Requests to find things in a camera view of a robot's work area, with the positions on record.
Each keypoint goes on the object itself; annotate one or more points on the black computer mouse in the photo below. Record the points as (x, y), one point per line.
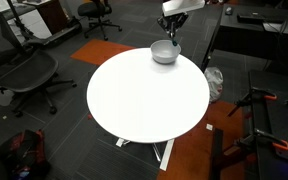
(229, 11)

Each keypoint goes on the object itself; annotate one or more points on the black orange clamp upper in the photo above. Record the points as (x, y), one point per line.
(247, 99)

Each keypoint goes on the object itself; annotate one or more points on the black desk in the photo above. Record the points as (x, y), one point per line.
(266, 40)

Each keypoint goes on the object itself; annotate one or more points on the white plastic bag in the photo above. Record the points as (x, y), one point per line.
(215, 81)

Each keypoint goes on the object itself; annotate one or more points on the red and black backpack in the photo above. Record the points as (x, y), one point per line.
(24, 156)

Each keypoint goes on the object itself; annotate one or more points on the grey bowl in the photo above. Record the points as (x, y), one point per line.
(164, 51)

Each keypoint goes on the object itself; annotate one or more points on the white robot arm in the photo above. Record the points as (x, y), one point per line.
(175, 13)

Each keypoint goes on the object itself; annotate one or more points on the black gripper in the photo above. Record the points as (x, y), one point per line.
(170, 24)

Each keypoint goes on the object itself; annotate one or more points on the black keyboard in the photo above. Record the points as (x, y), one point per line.
(252, 18)

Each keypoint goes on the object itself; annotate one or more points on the teal and white marker pen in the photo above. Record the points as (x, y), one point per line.
(174, 42)

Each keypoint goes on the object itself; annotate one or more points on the round white table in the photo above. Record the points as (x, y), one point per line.
(139, 100)

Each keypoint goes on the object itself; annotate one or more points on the black orange clamp lower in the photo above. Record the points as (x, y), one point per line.
(257, 134)

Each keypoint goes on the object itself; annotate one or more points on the black orange clamp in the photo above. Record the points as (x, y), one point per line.
(257, 134)
(247, 99)

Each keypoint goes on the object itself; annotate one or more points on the black padded office chair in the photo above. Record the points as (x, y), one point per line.
(97, 9)

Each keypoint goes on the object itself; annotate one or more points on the black mesh office chair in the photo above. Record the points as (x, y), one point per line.
(24, 72)

